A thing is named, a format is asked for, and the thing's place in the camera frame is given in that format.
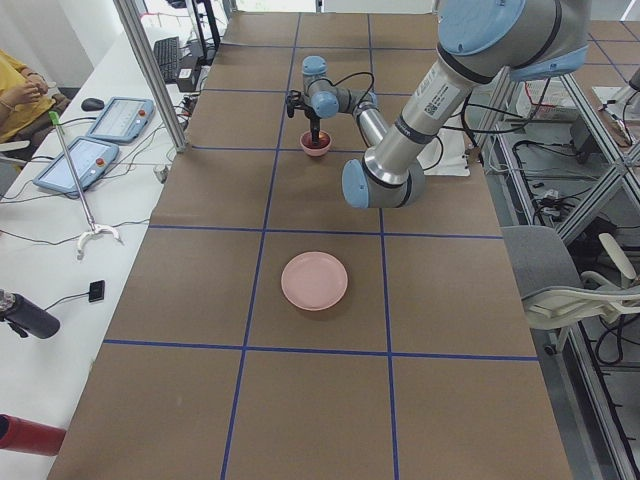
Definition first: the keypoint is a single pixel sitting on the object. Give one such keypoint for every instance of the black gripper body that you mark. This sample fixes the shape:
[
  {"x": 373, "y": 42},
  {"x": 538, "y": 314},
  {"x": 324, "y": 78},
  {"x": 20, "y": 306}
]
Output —
[{"x": 313, "y": 118}]

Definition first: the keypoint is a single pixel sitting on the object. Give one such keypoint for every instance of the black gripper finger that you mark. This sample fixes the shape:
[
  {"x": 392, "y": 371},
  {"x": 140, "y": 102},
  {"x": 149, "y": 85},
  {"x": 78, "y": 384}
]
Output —
[{"x": 314, "y": 134}]

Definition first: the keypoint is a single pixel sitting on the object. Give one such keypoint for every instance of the red apple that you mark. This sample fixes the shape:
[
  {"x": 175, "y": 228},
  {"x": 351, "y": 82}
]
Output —
[{"x": 324, "y": 140}]

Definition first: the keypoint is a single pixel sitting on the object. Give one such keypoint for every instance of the pink bowl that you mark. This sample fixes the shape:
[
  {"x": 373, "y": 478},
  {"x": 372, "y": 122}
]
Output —
[{"x": 318, "y": 149}]

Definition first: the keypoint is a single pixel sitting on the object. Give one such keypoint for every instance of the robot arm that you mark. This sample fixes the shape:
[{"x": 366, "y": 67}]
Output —
[{"x": 535, "y": 40}]

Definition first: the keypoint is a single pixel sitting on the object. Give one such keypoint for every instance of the pink plate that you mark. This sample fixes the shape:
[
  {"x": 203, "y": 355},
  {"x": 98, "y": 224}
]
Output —
[{"x": 314, "y": 281}]

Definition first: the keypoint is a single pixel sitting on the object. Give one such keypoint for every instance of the black keyboard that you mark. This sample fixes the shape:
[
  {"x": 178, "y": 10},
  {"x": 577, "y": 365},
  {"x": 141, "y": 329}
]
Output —
[{"x": 166, "y": 52}]

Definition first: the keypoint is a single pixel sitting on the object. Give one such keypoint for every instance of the upper teach pendant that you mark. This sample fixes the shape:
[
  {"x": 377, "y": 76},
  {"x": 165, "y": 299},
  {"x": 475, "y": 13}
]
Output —
[{"x": 122, "y": 120}]

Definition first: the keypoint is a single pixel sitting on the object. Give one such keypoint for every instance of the teach pendant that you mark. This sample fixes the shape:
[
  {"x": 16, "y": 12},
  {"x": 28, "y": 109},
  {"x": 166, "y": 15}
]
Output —
[
  {"x": 122, "y": 120},
  {"x": 90, "y": 157}
]

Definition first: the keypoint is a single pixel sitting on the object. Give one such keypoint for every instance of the black computer mouse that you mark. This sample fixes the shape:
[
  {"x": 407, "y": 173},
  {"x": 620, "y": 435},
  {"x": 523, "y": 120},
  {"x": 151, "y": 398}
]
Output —
[{"x": 92, "y": 104}]

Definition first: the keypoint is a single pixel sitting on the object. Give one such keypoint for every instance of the lower teach pendant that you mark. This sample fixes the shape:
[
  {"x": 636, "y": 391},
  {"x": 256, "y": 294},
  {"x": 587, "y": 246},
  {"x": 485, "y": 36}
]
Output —
[{"x": 90, "y": 157}]

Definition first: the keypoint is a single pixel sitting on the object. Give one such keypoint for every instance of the reacher grabber tool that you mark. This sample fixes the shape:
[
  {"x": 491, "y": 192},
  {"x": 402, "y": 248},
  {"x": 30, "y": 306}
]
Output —
[{"x": 95, "y": 229}]

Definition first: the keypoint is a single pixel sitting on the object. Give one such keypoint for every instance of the person in yellow shirt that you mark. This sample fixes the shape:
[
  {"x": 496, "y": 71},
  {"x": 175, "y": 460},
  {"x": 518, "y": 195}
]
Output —
[{"x": 26, "y": 103}]

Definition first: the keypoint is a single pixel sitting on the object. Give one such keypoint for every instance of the small black device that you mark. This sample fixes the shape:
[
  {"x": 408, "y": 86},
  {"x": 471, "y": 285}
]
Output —
[{"x": 96, "y": 291}]

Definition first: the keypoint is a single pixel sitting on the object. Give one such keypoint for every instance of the grey office chair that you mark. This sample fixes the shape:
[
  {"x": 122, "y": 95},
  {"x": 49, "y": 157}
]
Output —
[{"x": 554, "y": 294}]

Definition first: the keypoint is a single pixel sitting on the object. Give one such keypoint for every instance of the black water bottle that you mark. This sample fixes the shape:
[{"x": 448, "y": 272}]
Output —
[{"x": 25, "y": 318}]

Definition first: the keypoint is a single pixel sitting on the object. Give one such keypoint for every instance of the red water bottle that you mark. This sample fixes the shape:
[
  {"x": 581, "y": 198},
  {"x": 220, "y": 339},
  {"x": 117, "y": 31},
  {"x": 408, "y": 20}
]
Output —
[{"x": 24, "y": 436}]

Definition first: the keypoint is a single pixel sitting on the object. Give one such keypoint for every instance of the aluminium frame post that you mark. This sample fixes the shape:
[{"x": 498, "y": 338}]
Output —
[{"x": 142, "y": 49}]

